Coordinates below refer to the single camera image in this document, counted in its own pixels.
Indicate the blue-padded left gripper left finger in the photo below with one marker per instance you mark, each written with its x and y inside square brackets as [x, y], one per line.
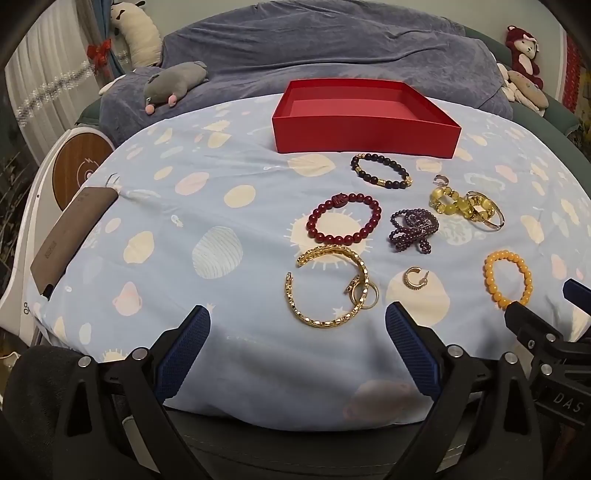
[176, 350]

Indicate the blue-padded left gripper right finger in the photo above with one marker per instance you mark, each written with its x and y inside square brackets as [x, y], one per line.
[419, 347]

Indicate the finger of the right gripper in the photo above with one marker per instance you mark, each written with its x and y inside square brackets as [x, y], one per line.
[577, 294]
[532, 331]

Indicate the gold hoop earring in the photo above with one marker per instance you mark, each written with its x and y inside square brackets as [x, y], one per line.
[416, 278]

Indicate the gold bangle with yellow stones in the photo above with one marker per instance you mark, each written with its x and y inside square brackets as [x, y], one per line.
[484, 210]

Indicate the purple garnet bead strand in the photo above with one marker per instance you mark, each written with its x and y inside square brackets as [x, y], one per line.
[413, 228]

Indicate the black bead bracelet gold spacers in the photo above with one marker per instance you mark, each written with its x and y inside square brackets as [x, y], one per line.
[380, 170]

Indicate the small hoop earring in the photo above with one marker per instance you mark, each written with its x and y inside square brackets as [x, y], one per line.
[441, 180]

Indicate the light blue planet-print sheet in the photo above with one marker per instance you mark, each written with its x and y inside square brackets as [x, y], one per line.
[209, 214]

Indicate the brown leather pouch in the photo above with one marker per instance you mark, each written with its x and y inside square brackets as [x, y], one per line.
[67, 236]

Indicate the beige cushion plush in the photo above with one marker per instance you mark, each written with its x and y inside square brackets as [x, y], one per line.
[518, 88]

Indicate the white round wooden-top device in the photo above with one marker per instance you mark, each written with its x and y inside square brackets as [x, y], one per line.
[75, 156]

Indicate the red cardboard tray box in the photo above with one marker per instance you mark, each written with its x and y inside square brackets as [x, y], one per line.
[362, 116]

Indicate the red monkey plush toy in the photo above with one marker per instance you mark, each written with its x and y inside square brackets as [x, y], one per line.
[524, 48]

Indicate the grey mole plush toy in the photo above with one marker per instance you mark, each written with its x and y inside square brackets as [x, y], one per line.
[170, 85]

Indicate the white sheer curtain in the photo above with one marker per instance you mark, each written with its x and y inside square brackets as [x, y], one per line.
[50, 80]

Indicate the red bow curtain tie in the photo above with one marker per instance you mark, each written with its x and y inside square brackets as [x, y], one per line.
[98, 54]

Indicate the blue-grey velvet blanket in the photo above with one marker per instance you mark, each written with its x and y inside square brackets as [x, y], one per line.
[257, 50]

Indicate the white long plush toy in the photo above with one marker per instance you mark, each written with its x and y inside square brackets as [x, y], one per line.
[139, 32]

